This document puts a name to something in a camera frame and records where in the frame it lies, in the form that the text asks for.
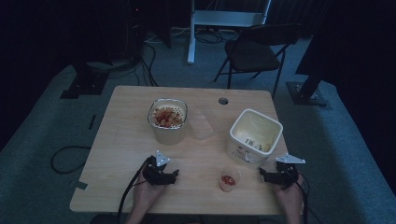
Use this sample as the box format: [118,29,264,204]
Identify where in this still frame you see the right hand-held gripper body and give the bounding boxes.
[274,152,306,189]

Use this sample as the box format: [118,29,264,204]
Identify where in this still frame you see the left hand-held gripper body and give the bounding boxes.
[142,149,172,187]

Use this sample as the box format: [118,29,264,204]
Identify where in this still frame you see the person's left hand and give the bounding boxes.
[132,172,166,217]

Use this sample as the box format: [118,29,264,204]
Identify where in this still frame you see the person's right hand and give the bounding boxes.
[273,174,304,216]

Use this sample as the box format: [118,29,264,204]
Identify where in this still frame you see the white square bin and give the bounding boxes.
[226,107,284,170]

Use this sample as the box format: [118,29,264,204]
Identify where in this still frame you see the small clear cup red contents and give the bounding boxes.
[219,167,242,193]

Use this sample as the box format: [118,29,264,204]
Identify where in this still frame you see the clear plastic lid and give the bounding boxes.
[189,108,217,142]

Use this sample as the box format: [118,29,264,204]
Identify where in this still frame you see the grey tape strip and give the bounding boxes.
[74,179,89,191]

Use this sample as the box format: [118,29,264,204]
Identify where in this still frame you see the black stand base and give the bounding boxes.
[59,61,110,100]
[286,74,329,107]

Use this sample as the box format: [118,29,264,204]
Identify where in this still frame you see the black folding chair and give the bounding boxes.
[213,23,303,99]

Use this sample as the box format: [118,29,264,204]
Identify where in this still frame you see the left hand-held gripper cable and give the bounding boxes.
[117,157,153,222]

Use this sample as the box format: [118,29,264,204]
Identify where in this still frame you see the hand-held gripper cable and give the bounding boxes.
[117,157,153,222]
[292,172,312,224]

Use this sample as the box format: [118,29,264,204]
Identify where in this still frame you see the right hand-held gripper cable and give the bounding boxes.
[292,172,312,224]

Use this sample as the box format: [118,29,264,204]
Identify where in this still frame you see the black cable loop on floor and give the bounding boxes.
[50,145,92,175]

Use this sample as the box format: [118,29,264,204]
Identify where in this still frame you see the white desk frame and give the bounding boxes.
[187,0,273,65]

